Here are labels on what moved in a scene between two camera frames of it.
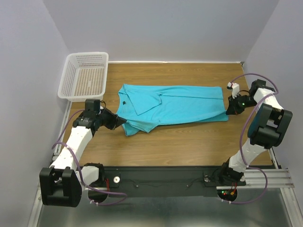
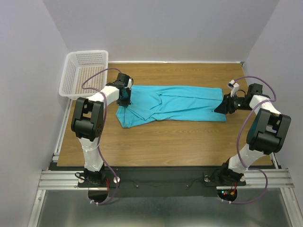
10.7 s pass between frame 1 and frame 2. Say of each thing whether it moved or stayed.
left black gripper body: moved
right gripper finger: moved
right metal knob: stayed
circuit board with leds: stayed
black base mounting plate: stayed
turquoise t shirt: moved
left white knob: stayed
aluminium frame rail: stayed
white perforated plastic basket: stayed
